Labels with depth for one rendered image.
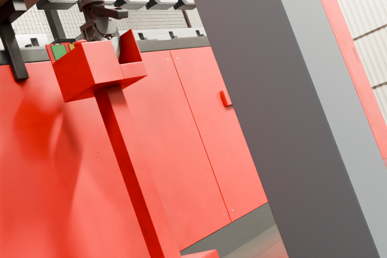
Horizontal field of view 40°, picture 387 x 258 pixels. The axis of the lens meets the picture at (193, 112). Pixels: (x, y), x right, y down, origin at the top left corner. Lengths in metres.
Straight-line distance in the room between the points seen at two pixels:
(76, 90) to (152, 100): 0.52
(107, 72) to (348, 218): 0.79
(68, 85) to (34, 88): 0.16
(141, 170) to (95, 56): 0.34
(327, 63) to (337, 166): 0.21
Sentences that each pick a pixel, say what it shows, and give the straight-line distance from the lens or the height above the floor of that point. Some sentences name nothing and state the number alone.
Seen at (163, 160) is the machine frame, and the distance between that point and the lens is 1.94.
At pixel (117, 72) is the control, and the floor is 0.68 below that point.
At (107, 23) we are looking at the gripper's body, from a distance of 1.64.
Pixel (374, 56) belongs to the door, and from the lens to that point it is 4.88.
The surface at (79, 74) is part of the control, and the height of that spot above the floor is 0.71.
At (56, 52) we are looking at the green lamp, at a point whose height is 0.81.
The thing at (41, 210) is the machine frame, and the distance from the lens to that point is 1.59.
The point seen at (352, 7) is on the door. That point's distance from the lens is 4.94.
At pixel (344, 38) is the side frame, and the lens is 3.46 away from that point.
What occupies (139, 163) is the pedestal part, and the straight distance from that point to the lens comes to 1.54.
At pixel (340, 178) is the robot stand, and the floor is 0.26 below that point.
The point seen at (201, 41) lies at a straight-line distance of 2.37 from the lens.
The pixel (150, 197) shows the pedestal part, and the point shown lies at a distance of 1.54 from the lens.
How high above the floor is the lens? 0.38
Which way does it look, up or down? 5 degrees up
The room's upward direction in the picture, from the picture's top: 20 degrees counter-clockwise
